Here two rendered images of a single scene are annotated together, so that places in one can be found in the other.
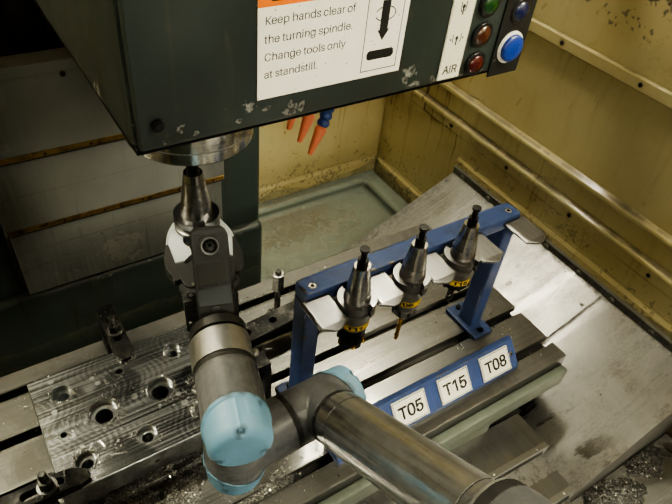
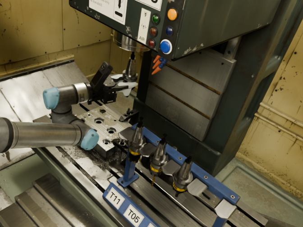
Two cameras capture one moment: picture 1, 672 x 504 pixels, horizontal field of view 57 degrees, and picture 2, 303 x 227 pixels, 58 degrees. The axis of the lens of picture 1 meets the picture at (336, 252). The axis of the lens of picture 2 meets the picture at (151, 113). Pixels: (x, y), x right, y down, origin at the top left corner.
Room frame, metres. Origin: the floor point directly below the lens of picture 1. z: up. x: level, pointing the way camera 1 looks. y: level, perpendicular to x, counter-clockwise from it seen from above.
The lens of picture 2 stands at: (0.47, -0.78, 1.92)
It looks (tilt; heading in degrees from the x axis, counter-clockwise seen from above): 36 degrees down; 72
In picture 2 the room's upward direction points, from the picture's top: 12 degrees clockwise
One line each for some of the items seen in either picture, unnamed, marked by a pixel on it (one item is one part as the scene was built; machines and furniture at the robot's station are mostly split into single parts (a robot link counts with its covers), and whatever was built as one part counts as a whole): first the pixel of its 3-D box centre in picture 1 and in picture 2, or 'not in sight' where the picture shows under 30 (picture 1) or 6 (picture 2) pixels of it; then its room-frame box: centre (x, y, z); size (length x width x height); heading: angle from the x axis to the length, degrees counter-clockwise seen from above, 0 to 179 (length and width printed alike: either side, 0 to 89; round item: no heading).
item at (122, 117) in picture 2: (116, 340); (128, 118); (0.72, 0.39, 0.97); 0.13 x 0.03 x 0.15; 37
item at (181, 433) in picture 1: (133, 408); (104, 129); (0.58, 0.32, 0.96); 0.29 x 0.23 x 0.05; 127
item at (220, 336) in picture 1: (224, 352); (81, 93); (0.46, 0.12, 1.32); 0.08 x 0.05 x 0.08; 112
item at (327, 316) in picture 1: (326, 314); (126, 134); (0.64, 0.00, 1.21); 0.07 x 0.05 x 0.01; 37
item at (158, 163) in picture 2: (410, 279); (158, 158); (0.74, -0.13, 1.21); 0.06 x 0.06 x 0.03
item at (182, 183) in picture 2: (460, 258); (182, 177); (0.80, -0.22, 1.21); 0.06 x 0.06 x 0.03
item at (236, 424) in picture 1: (233, 409); (60, 97); (0.39, 0.09, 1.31); 0.11 x 0.08 x 0.09; 22
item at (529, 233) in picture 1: (527, 231); (224, 209); (0.90, -0.35, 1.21); 0.07 x 0.05 x 0.01; 37
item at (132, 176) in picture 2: (302, 355); (131, 157); (0.68, 0.04, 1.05); 0.10 x 0.05 x 0.30; 37
